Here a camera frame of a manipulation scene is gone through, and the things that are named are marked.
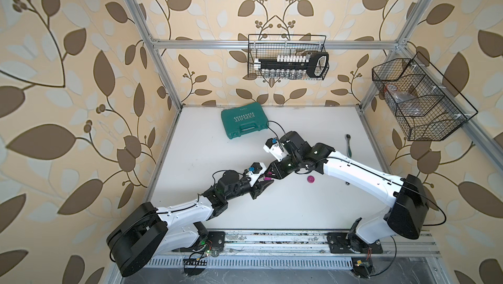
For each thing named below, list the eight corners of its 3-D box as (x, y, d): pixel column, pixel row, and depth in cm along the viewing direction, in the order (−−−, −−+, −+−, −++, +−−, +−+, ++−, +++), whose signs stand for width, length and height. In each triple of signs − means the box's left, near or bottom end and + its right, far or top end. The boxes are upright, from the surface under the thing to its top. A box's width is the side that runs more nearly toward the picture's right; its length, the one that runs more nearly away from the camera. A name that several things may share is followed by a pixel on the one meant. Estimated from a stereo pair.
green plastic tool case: (228, 140, 107) (226, 135, 103) (221, 115, 119) (219, 109, 115) (270, 129, 112) (271, 124, 108) (259, 106, 124) (259, 100, 120)
